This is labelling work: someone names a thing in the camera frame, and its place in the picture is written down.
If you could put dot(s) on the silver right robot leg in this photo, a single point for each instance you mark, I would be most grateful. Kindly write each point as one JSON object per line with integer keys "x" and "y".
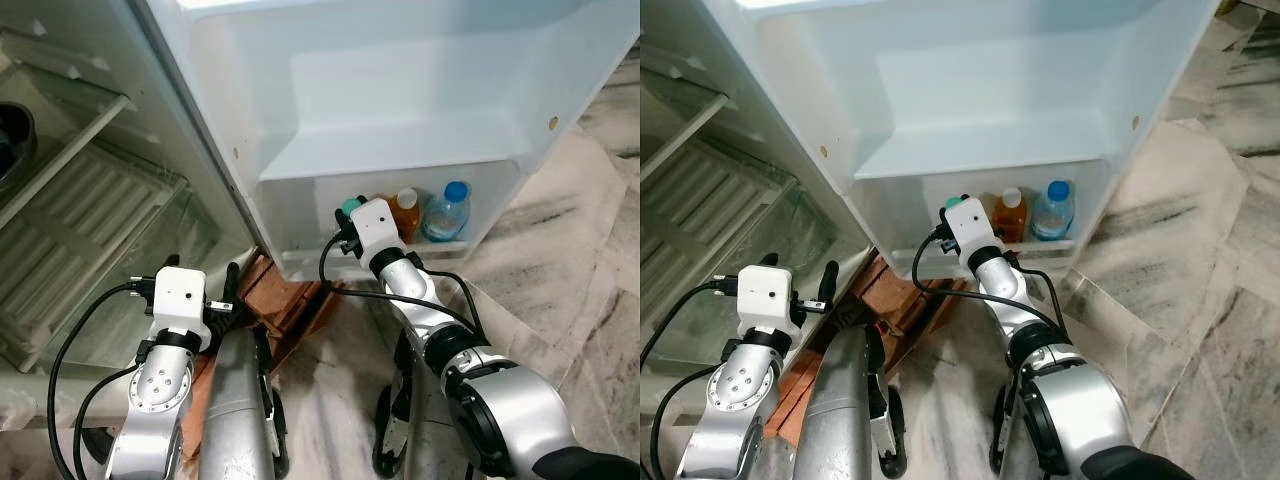
{"x": 392, "y": 430}
{"x": 1005, "y": 430}

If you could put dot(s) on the red bricks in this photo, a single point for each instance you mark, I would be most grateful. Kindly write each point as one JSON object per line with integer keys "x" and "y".
{"x": 290, "y": 300}
{"x": 885, "y": 300}

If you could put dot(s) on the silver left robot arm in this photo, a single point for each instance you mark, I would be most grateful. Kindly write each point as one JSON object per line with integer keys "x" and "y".
{"x": 155, "y": 400}
{"x": 735, "y": 400}

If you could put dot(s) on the silver robot leg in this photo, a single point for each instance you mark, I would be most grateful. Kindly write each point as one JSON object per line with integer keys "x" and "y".
{"x": 835, "y": 410}
{"x": 392, "y": 430}
{"x": 235, "y": 410}
{"x": 1005, "y": 430}

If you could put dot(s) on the clear water bottle teal cap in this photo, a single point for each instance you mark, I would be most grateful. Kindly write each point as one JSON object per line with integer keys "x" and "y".
{"x": 953, "y": 204}
{"x": 352, "y": 208}

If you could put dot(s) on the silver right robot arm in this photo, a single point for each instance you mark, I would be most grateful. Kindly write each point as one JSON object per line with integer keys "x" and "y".
{"x": 510, "y": 410}
{"x": 1085, "y": 410}

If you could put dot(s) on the silver left robot leg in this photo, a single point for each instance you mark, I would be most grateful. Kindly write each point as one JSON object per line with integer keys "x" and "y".
{"x": 235, "y": 410}
{"x": 835, "y": 410}

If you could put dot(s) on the clear water bottle blue cap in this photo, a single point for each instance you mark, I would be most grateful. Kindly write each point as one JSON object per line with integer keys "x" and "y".
{"x": 448, "y": 215}
{"x": 1054, "y": 213}

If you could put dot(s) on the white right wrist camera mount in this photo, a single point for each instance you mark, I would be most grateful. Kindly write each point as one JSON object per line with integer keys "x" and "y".
{"x": 972, "y": 225}
{"x": 375, "y": 225}

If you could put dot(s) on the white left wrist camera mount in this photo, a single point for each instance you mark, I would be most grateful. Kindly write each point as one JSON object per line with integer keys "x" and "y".
{"x": 180, "y": 305}
{"x": 765, "y": 300}

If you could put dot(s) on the glass fridge shelf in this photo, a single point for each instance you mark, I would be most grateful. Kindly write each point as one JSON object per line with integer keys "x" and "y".
{"x": 680, "y": 125}
{"x": 70, "y": 130}

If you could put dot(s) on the black pot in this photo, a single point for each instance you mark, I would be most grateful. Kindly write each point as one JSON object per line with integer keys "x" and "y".
{"x": 15, "y": 145}

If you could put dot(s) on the clear crisper drawer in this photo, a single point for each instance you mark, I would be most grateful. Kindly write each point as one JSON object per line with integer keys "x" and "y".
{"x": 90, "y": 230}
{"x": 700, "y": 220}

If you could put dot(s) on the white fridge cabinet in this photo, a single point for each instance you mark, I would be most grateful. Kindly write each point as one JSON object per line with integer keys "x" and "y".
{"x": 120, "y": 60}
{"x": 690, "y": 60}

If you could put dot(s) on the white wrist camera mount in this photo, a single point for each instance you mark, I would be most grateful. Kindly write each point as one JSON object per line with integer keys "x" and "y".
{"x": 375, "y": 225}
{"x": 765, "y": 300}
{"x": 972, "y": 225}
{"x": 180, "y": 305}

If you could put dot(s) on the white fridge door shelf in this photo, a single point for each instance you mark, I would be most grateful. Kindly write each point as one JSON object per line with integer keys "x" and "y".
{"x": 895, "y": 200}
{"x": 300, "y": 200}

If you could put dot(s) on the amber bottle white cap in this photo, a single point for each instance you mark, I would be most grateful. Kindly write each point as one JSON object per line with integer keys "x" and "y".
{"x": 1011, "y": 220}
{"x": 406, "y": 220}

